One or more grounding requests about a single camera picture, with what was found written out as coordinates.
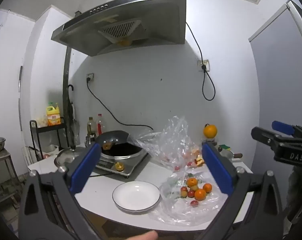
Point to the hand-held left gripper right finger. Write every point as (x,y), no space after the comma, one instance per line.
(216,167)

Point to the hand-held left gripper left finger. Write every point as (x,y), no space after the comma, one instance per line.
(87,165)

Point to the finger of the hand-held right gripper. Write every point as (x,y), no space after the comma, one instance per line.
(282,127)
(263,135)

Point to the mandarin orange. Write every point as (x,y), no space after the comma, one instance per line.
(192,182)
(207,187)
(200,194)

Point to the small yellow round fruit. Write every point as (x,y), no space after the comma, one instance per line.
(194,188)
(183,194)

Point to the white plate with dark rim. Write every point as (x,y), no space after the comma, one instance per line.
(136,195)

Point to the printed white plastic bag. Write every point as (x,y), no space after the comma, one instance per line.
(173,212)

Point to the person's right forearm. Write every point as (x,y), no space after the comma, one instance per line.
(298,187)

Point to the person's left hand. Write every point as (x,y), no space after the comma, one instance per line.
(146,235)

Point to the orange peel scraps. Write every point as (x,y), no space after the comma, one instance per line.
(199,160)

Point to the green and yellow sponge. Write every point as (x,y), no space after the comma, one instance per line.
(224,146)

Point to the large orange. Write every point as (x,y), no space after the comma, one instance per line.
(210,131)

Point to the dark oil bottle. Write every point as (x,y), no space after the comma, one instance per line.
(91,127)

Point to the red capped bottle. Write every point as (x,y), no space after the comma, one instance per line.
(100,126)

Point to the silver induction cooker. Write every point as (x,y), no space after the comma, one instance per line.
(131,163)

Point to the grey refrigerator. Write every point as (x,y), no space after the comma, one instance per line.
(278,80)

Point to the black umbrella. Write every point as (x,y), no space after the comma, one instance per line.
(71,120)

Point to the clear plastic bag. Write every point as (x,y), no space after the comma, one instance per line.
(166,142)

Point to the yellow cooking oil jug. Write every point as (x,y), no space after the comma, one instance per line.
(53,116)

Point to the black metal rack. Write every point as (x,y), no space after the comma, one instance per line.
(36,130)

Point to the metal stand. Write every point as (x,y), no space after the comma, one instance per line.
(1,175)

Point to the dark vertical pipe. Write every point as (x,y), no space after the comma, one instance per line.
(66,80)

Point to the steel range hood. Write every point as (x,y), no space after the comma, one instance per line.
(131,22)

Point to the white wall socket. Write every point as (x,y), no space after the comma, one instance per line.
(203,65)
(90,76)

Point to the thin wall pipe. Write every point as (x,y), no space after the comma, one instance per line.
(20,97)

